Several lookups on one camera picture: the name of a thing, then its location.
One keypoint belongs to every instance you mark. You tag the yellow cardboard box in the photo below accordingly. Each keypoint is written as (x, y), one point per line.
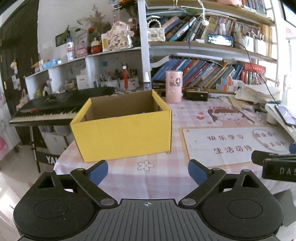
(122, 134)

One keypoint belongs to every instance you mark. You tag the yellow white bottle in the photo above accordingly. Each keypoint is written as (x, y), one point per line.
(104, 44)

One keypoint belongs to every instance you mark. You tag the white storage bin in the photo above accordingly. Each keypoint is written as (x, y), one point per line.
(62, 131)

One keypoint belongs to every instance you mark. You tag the ceramic figure ornament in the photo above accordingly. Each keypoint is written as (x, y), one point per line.
(119, 37)

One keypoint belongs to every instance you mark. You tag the pink checked tablecloth desktop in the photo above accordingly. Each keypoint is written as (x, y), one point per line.
(143, 183)

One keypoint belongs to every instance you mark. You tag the row of books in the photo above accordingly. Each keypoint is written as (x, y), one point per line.
(253, 3)
(203, 74)
(185, 27)

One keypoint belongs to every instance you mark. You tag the white pole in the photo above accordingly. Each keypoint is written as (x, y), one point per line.
(144, 34)

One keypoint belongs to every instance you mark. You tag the pink cartoon cylinder holder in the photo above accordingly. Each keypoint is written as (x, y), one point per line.
(174, 87)

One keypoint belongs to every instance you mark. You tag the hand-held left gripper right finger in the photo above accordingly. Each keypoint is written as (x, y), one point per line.
(196, 171)

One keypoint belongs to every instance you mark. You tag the black box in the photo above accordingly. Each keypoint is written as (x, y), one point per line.
(196, 95)

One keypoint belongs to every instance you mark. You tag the black electronic keyboard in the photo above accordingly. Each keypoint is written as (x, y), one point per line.
(57, 102)

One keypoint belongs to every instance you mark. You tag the white carton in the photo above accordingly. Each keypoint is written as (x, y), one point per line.
(82, 82)

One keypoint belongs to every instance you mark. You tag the dark framed picture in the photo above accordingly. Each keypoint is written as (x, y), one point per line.
(62, 39)

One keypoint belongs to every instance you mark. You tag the black keyboard stand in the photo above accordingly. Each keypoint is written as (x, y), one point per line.
(48, 158)

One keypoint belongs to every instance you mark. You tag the white desk mat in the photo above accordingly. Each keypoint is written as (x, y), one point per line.
(231, 150)

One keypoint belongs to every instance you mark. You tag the phone on stand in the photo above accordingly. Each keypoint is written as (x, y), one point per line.
(285, 114)

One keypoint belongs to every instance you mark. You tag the red pen box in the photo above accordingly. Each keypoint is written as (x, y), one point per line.
(254, 74)

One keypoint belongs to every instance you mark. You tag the pink cartoon girl mat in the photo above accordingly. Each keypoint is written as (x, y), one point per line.
(229, 115)

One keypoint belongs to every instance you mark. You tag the white lotion bottle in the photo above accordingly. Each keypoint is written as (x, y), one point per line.
(70, 49)

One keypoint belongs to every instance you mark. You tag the pink plush toy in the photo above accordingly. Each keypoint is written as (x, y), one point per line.
(229, 2)

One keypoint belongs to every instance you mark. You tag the white stand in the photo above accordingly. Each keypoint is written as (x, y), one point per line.
(272, 114)

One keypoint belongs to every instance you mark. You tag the dark door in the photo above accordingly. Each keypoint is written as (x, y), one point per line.
(20, 46)

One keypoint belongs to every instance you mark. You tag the wooden bookshelf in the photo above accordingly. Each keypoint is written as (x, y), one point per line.
(185, 47)

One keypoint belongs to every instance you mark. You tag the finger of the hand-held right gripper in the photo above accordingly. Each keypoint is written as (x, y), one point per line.
(261, 156)

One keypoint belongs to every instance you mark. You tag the red doll jar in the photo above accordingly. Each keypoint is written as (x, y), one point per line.
(95, 47)

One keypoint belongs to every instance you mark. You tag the phone with lit screen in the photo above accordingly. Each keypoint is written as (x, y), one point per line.
(219, 39)

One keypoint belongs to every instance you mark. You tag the pile of papers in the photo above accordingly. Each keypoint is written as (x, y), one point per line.
(256, 92)

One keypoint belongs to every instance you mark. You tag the dried flowers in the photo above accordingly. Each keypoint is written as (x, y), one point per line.
(97, 20)

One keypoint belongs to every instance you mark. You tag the white pearl handbag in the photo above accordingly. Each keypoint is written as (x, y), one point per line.
(156, 32)

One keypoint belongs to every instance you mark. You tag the blue tissue pack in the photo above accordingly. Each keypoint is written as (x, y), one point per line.
(49, 64)

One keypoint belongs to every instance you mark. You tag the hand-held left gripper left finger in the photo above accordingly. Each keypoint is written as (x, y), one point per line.
(99, 172)

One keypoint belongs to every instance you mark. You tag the white cubby shelf unit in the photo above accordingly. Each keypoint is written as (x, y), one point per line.
(97, 62)

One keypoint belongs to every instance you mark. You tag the white spray bottle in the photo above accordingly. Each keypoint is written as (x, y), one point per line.
(146, 81)

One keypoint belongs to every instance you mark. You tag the white pen holder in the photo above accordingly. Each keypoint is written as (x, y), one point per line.
(108, 83)
(129, 82)

